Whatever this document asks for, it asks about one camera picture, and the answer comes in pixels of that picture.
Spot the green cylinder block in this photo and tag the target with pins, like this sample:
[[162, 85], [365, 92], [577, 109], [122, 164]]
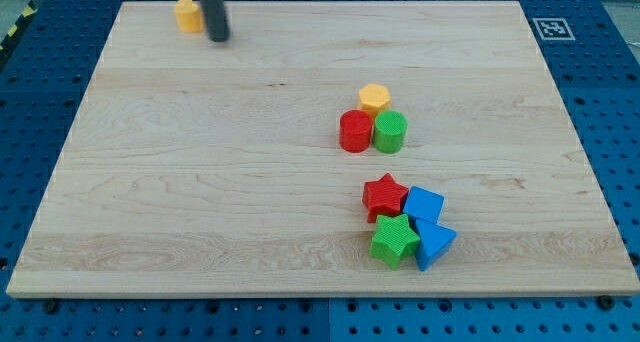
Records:
[[389, 131]]

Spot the red star block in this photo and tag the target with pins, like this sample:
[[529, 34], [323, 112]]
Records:
[[383, 197]]

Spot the green star block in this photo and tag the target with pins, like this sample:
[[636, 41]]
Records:
[[394, 240]]

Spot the blue triangle block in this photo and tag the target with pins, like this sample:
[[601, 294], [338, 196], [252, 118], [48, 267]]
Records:
[[435, 241]]

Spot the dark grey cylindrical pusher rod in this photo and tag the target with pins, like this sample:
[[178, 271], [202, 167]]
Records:
[[215, 18]]

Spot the red cylinder block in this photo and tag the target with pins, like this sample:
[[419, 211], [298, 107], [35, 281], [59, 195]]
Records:
[[355, 131]]

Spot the yellow heart block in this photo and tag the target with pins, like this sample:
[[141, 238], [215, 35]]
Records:
[[188, 16]]

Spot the wooden board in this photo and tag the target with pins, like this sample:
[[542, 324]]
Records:
[[202, 170]]

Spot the white fiducial marker tag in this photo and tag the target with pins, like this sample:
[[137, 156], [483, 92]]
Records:
[[553, 29]]

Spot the blue cube block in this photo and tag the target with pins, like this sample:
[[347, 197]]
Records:
[[423, 204]]

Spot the yellow hexagon block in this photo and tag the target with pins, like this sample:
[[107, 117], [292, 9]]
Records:
[[374, 99]]

